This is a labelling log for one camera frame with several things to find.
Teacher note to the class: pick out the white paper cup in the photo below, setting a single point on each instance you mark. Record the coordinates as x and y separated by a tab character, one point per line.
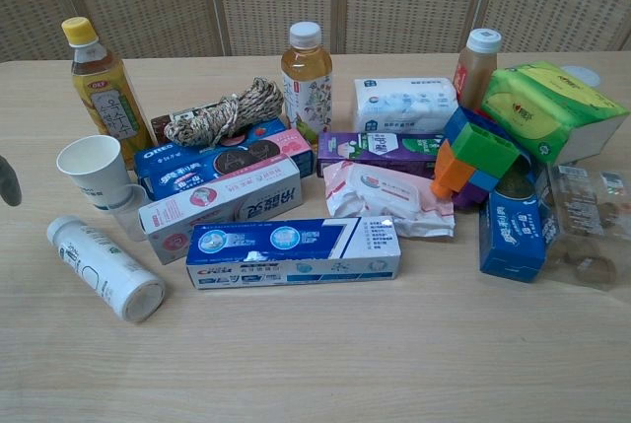
93	166

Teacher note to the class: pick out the white cylindrical tube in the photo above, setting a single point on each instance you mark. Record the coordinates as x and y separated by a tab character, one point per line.
101	267

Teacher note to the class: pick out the pink wet wipes pack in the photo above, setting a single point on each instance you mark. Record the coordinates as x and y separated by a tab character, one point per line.
389	198

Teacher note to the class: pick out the white cap floral tea bottle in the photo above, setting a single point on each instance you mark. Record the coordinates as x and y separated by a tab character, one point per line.
306	83

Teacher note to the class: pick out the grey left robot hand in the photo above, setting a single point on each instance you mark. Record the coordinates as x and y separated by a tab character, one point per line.
9	181

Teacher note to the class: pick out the colourful building block toy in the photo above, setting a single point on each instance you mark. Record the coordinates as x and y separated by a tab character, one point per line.
478	157

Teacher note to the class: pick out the yellow cap tea bottle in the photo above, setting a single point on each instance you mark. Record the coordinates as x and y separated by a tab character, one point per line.
106	92

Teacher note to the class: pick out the green tissue pack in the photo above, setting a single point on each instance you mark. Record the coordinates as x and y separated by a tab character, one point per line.
552	110

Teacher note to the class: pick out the small clear plastic cup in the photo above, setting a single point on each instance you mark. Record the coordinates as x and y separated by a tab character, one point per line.
129	213

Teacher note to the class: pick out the white cap juice bottle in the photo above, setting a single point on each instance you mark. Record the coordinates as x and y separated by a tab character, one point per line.
473	70

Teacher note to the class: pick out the white blue tissue pack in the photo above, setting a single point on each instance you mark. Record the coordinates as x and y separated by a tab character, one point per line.
404	100

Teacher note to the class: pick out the blue Oreo cookie box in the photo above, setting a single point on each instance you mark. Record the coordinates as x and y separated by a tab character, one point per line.
197	166
515	231

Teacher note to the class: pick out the blue white Crest toothpaste box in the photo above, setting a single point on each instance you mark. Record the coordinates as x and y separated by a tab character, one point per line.
296	253

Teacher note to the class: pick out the clear plastic cookie tray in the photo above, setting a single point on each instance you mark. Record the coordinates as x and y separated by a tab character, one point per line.
589	226

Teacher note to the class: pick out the pink white toothpaste box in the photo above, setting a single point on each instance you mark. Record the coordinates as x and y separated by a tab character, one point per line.
222	203

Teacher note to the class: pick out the purple toothpaste box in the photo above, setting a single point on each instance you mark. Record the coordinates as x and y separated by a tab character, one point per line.
379	149

